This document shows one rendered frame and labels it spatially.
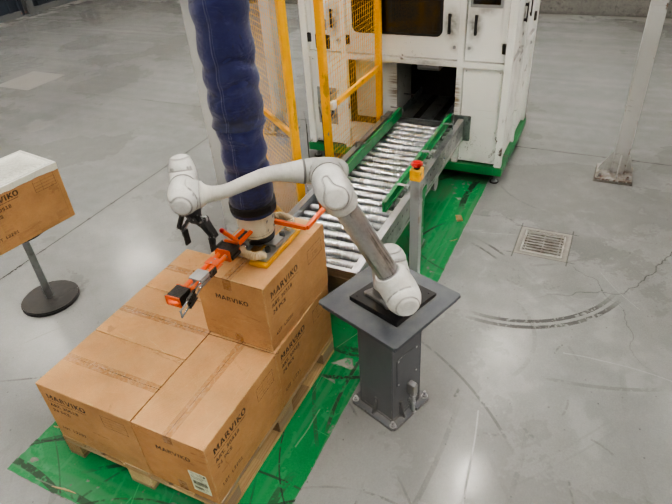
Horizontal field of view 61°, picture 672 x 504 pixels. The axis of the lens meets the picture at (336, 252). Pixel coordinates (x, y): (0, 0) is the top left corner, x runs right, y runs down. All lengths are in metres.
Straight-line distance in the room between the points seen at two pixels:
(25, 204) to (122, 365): 1.47
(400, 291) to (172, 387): 1.17
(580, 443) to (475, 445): 0.53
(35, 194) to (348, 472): 2.58
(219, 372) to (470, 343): 1.61
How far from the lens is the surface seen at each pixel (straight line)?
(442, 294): 2.82
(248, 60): 2.43
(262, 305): 2.67
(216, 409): 2.68
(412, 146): 4.79
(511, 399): 3.40
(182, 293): 2.43
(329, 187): 2.10
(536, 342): 3.75
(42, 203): 4.14
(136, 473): 3.18
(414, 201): 3.46
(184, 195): 2.11
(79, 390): 3.01
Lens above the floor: 2.55
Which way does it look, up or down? 35 degrees down
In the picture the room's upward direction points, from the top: 4 degrees counter-clockwise
